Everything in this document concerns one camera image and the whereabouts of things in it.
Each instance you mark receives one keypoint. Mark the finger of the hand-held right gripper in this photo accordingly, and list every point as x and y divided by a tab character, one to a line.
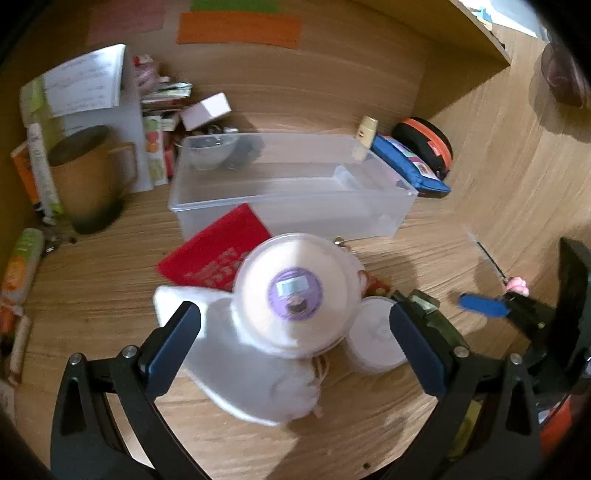
482	305

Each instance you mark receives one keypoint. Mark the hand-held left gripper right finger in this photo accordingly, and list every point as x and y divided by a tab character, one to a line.
418	346

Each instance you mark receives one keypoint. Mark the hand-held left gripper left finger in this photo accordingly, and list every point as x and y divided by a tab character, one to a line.
173	346

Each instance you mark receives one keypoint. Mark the white round disc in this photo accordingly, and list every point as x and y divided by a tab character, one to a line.
374	337

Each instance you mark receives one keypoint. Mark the white fluffy cloth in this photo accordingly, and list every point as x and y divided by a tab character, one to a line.
240	378

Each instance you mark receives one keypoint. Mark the red fabric pouch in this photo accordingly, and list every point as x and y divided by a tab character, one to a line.
207	254

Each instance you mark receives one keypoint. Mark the round pink jar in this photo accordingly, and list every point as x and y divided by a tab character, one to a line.
258	281

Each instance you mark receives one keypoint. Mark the clear plastic storage box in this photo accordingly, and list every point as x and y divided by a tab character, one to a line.
286	184

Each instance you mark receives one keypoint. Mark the wooden desktop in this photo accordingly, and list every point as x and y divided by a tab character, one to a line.
115	286

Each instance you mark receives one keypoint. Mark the thin dark pen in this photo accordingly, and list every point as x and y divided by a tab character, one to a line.
491	258

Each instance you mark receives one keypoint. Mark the blue patterned pouch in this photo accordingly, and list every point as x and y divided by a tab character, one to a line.
397	157

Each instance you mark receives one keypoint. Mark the green and orange tube packet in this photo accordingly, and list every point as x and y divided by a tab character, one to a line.
21	263

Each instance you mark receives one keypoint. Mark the black and orange case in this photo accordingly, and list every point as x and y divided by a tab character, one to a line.
429	138

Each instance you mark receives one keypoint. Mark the brown mug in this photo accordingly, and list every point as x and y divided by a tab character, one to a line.
83	184

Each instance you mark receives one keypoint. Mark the glass bowl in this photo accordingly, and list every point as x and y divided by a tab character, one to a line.
207	152

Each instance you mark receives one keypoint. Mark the fruit print packet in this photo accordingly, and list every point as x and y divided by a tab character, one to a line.
154	147

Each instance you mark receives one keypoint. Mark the beige tube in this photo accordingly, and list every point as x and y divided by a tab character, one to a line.
368	129

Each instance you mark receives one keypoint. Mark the dark round object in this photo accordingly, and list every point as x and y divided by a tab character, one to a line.
561	74

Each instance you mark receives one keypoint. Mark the orange book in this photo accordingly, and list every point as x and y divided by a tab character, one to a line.
23	175

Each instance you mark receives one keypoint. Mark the small white cardboard box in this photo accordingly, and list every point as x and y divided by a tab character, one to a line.
207	110

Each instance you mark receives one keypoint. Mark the stack of snack packets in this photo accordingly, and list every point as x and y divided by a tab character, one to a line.
161	92

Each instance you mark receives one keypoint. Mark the white paper notebook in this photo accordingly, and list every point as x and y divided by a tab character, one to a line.
83	78

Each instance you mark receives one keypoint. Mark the pink paper note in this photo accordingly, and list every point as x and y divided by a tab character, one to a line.
124	23

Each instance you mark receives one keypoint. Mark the green paper note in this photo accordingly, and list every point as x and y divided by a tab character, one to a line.
235	5

